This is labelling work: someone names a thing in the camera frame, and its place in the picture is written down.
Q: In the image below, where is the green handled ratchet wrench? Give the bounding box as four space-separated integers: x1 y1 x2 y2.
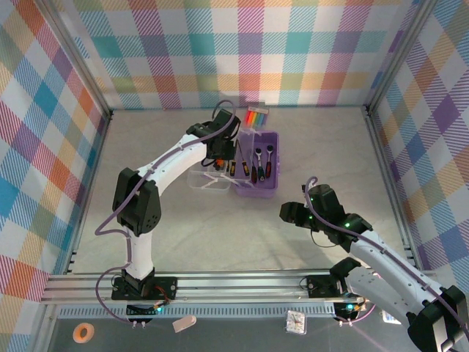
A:
254 147 267 183

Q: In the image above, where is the purple tool box clear lid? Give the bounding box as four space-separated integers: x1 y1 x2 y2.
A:
187 130 281 199

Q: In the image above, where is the rainbow marker pack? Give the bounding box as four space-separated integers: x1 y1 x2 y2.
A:
243 105 270 130

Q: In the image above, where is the small white clock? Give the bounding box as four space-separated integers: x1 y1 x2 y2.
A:
284 309 308 335

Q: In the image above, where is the black electronics board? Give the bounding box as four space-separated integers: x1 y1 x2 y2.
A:
333 298 369 327
125 298 173 328

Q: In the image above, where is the pink eraser block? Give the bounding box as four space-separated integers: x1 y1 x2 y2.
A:
171 314 197 334

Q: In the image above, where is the orange tape roll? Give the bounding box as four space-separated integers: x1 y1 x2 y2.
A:
72 322 95 344

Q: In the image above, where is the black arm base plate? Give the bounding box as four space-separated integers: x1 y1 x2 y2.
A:
111 275 179 301
306 274 352 298

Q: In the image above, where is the aluminium side rail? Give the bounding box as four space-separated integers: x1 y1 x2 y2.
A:
364 108 421 272
64 109 114 276

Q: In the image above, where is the aluminium mounting rail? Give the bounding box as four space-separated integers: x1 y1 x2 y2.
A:
40 270 444 305

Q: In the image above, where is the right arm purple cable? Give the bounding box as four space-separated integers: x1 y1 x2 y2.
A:
304 176 465 326

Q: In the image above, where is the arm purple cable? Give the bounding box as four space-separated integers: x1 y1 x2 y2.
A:
304 176 465 326
95 99 243 324

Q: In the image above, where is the slotted grey cable duct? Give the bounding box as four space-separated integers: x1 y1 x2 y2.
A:
58 303 338 319

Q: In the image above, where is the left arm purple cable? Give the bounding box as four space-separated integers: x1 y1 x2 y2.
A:
95 99 243 324

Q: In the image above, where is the aluminium frame post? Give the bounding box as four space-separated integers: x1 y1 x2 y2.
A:
34 0 114 120
364 0 440 113

